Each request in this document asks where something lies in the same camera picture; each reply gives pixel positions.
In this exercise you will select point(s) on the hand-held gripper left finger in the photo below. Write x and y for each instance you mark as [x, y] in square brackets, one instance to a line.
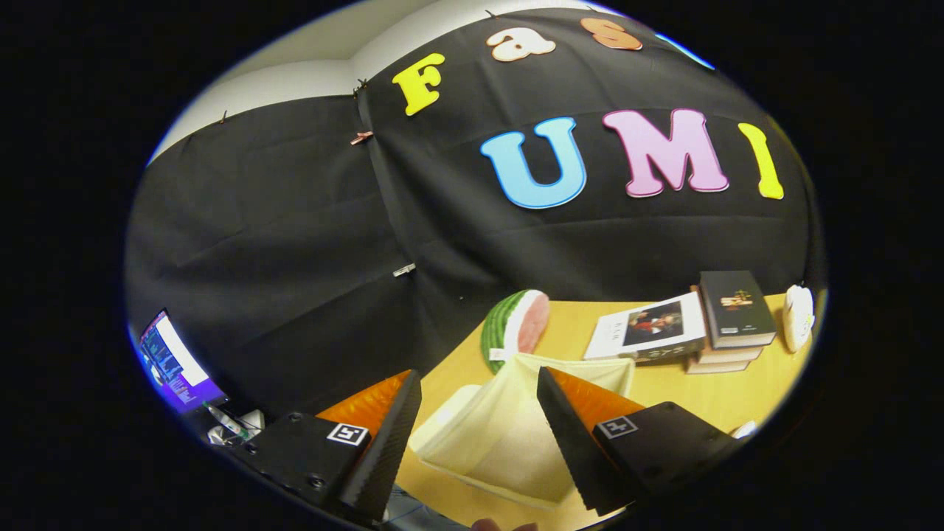
[383, 450]

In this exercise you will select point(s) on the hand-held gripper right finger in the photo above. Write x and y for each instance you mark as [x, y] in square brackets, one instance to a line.
[582, 450]

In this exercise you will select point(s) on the beige fabric storage box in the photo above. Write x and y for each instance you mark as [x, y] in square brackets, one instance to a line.
[501, 435]

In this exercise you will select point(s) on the white shoe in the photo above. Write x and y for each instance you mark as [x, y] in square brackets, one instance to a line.
[745, 430]

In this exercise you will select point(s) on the person's blue clothing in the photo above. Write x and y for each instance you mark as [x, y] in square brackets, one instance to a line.
[420, 512]

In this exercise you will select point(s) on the white portrait cover book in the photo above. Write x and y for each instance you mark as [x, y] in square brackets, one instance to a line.
[634, 332]

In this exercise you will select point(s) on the watermelon slice toy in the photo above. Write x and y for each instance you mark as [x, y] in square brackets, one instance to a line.
[509, 324]

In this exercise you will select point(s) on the white clip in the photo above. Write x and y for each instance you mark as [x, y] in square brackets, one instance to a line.
[404, 270]

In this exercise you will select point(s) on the black hardcover book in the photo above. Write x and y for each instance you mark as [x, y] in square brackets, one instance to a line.
[737, 306]

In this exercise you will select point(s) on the laptop screen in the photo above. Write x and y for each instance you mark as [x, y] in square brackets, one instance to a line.
[173, 361]

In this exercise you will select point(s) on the black backdrop cloth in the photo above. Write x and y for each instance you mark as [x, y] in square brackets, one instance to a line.
[295, 221]

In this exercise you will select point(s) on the white plush toy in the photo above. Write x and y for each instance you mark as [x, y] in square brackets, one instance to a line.
[798, 317]

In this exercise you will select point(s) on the pink clothes peg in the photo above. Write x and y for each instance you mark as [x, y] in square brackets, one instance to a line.
[361, 137]

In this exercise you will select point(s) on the row of black cloth clips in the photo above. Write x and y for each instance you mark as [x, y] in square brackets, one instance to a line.
[360, 86]

